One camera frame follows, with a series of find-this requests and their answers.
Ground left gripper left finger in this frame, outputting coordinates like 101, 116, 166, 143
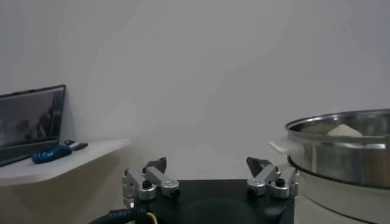
121, 156, 181, 208

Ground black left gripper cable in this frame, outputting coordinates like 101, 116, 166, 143
89, 206, 159, 224

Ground white steamed baozi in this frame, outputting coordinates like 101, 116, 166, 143
326, 123, 363, 137

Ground white side table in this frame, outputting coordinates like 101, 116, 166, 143
0, 138, 132, 187

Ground blue computer mouse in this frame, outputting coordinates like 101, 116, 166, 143
31, 145, 74, 164

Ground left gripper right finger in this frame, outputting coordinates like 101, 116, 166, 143
246, 156, 299, 200

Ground stainless steel steamer basket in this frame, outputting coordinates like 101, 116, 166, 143
285, 108, 390, 190

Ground black laptop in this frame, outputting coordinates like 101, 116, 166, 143
0, 84, 66, 167

